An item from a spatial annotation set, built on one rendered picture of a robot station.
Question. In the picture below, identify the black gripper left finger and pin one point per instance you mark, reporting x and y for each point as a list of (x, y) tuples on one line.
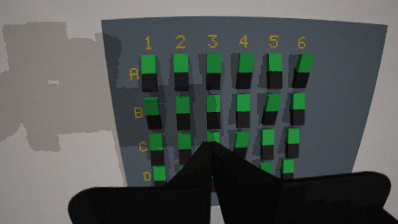
[(185, 199)]

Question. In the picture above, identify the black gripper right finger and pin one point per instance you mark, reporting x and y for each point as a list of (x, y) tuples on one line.
[(249, 195)]

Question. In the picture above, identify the grey switch panel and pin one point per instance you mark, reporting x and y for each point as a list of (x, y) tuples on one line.
[(291, 96)]

